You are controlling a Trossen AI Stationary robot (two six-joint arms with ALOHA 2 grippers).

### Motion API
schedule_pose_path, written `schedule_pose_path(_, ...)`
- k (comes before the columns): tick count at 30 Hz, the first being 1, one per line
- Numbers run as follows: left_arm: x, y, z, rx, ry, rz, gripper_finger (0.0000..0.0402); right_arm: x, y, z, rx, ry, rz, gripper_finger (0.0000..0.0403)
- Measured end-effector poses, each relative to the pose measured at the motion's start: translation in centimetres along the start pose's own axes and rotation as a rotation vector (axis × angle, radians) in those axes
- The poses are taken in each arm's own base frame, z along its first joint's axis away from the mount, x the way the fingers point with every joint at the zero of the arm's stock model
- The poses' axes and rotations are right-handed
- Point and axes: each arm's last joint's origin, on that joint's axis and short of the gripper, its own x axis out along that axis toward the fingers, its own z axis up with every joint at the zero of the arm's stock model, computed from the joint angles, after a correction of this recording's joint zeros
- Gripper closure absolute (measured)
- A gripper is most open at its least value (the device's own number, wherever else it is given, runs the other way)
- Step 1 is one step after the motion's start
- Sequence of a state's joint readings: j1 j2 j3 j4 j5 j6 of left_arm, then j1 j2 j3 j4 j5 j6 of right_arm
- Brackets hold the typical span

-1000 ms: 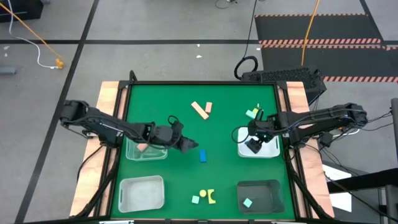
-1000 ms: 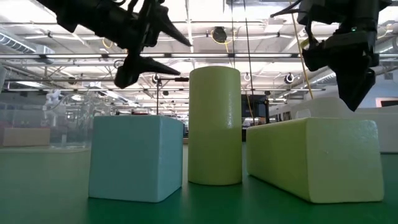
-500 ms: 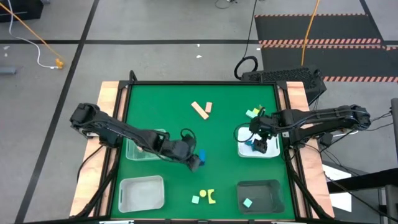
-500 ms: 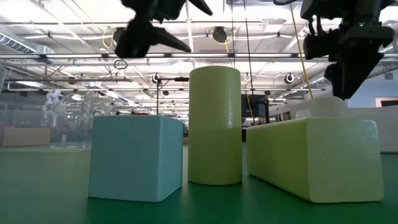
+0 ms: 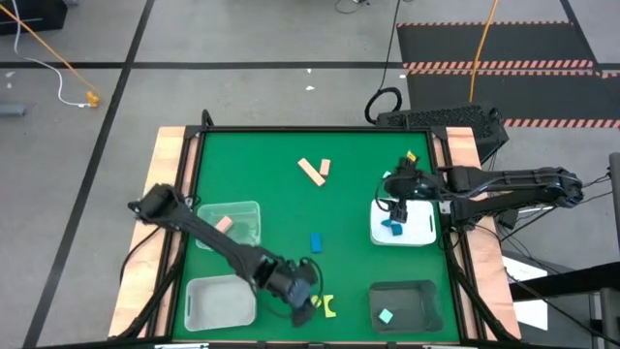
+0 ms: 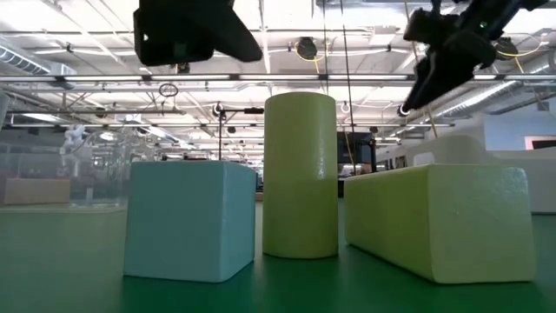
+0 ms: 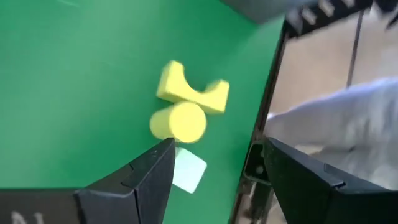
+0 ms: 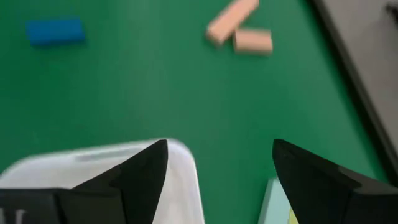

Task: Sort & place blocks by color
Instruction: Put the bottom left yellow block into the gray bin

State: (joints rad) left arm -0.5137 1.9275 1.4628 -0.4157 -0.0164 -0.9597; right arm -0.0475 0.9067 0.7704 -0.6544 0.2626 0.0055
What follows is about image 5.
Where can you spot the silver mounting plate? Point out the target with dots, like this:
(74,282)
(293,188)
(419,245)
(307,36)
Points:
(444,207)

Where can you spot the small peach wooden block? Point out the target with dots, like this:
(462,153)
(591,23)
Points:
(224,224)

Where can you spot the opaque white plastic bin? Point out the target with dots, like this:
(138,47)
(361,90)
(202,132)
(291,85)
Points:
(416,232)

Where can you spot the white box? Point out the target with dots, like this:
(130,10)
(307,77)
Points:
(530,310)

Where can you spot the translucent white plastic bin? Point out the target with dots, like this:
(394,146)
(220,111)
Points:
(213,305)

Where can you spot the green table mat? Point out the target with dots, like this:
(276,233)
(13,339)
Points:
(290,213)

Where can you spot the black beam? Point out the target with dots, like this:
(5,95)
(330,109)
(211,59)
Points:
(581,278)

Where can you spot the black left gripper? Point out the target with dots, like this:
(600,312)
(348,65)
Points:
(286,283)

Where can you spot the black box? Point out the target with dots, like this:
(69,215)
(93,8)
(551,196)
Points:
(29,17)

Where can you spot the yellow-green cube block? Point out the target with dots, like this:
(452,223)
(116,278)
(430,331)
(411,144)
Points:
(412,155)

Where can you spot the dark grey plastic bin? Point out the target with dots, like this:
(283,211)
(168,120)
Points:
(412,300)

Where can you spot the black perforated computer case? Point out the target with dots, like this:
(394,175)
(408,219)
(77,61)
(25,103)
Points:
(450,116)

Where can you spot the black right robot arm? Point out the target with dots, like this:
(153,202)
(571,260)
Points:
(508,181)

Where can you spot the grey post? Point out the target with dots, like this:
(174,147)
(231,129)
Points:
(615,194)

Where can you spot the mint cube block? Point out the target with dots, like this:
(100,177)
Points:
(385,316)

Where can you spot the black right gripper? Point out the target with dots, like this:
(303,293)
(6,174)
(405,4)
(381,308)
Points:
(412,186)

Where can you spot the long blue block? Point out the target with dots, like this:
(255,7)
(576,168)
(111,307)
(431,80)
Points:
(316,242)

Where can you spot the short peach wooden block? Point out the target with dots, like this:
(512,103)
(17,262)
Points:
(325,167)

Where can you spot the grey flat object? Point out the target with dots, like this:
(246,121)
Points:
(12,110)

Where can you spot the black hazard-striped floor mat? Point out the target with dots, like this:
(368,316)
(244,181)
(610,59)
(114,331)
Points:
(436,92)
(436,43)

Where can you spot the clear plastic bin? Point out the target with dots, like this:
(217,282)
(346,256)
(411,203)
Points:
(247,218)

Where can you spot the yellow arch block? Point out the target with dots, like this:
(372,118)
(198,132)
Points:
(333,306)

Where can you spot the blue cube block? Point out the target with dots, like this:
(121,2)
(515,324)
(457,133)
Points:
(397,229)

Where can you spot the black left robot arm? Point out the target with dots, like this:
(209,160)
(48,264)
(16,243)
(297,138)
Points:
(203,232)

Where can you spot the blue wedge block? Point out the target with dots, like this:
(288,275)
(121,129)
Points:
(386,223)

